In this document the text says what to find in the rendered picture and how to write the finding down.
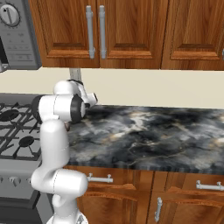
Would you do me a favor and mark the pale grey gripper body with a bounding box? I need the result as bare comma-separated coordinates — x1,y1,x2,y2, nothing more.
68,67,84,82

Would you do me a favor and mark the wooden wall cupboard door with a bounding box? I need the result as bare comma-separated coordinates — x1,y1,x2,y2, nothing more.
160,0,224,71
96,0,170,70
28,0,101,69

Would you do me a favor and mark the wooden drawer front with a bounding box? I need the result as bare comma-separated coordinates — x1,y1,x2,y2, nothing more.
64,165,155,192
151,171,224,197

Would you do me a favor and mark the dark oven door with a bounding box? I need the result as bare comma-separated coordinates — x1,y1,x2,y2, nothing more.
0,191,42,224

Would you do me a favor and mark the wooden base cupboard door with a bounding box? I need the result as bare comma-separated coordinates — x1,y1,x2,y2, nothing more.
74,186,153,224
146,189,224,224

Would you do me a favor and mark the grey gas stove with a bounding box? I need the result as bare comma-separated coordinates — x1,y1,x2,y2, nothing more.
0,93,54,224

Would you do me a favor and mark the grey microwave oven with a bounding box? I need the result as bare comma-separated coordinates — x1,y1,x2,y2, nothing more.
0,0,44,73

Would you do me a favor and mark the grey bar drawer handle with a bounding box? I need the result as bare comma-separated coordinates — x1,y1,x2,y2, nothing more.
195,179,224,193
86,172,115,185

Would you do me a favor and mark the grey bar base cupboard handle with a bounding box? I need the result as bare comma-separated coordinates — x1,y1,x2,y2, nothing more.
154,197,164,223

